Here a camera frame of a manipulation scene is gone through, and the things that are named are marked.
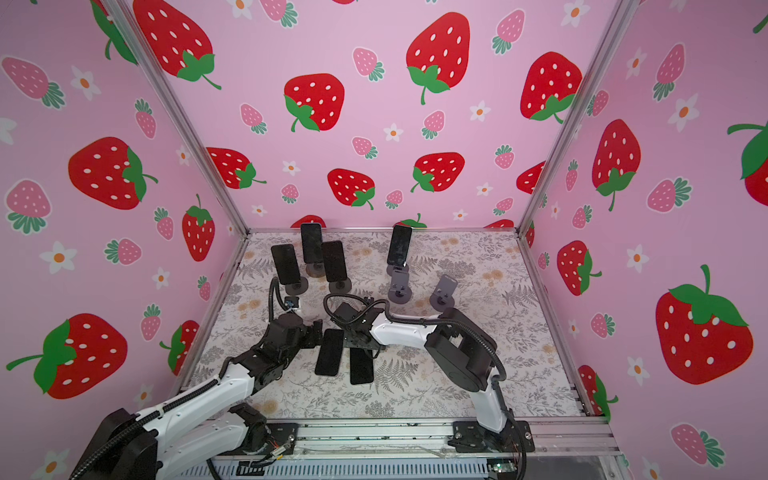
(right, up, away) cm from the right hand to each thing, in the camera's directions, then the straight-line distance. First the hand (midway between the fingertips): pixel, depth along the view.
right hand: (357, 338), depth 91 cm
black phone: (-25, +23, +7) cm, 35 cm away
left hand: (-13, +7, -5) cm, 15 cm away
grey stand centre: (+14, +14, +7) cm, 20 cm away
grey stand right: (+27, +12, +5) cm, 30 cm away
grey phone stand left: (-8, +15, +13) cm, 21 cm away
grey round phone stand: (-23, +14, +13) cm, 30 cm away
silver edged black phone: (+2, -6, -8) cm, 10 cm away
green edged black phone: (+13, +30, +12) cm, 35 cm away
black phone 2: (-17, +31, +10) cm, 36 cm away
